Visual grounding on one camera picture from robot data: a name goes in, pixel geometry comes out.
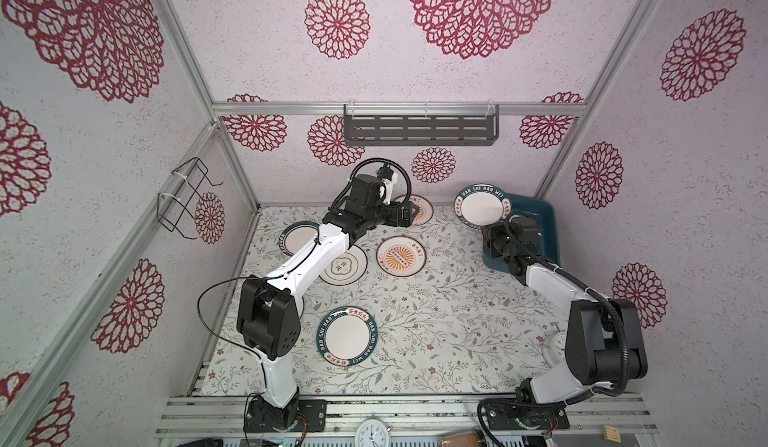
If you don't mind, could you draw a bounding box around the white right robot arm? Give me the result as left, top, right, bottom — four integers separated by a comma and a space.
481, 215, 649, 407

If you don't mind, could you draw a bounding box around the brown box front edge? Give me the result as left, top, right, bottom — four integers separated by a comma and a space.
439, 429, 487, 447

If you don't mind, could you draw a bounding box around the teal plastic bin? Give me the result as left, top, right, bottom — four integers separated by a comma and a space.
507, 194, 561, 264

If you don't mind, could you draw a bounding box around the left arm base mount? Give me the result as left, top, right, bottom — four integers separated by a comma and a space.
243, 396, 328, 434

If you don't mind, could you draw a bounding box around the white plate clover motif back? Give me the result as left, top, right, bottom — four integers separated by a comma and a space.
320, 246, 368, 286

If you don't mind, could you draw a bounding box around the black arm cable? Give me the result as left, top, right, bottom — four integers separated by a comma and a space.
476, 218, 631, 447
196, 275, 268, 388

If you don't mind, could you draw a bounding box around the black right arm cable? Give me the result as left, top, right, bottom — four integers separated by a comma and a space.
476, 218, 631, 447

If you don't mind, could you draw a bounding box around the orange sunburst plate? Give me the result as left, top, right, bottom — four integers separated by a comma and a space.
409, 194, 434, 227
376, 236, 427, 278

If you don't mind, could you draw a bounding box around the black wire wall rack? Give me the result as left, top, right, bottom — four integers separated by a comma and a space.
155, 157, 226, 245

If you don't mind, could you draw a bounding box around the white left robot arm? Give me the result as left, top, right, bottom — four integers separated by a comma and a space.
236, 161, 413, 409

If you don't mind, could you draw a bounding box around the orange sunburst plate back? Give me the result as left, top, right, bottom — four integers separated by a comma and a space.
409, 194, 434, 227

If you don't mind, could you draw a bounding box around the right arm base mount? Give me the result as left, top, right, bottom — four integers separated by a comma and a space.
478, 397, 571, 431

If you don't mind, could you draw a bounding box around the white round clock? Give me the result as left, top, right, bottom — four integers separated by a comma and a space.
354, 418, 391, 447

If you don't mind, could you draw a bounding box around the grey wall shelf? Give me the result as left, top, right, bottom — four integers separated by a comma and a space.
342, 105, 500, 147

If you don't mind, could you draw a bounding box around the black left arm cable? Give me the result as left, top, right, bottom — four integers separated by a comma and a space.
196, 275, 268, 388

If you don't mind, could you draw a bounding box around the green red rim plate left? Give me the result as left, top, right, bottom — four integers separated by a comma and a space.
278, 221, 319, 257

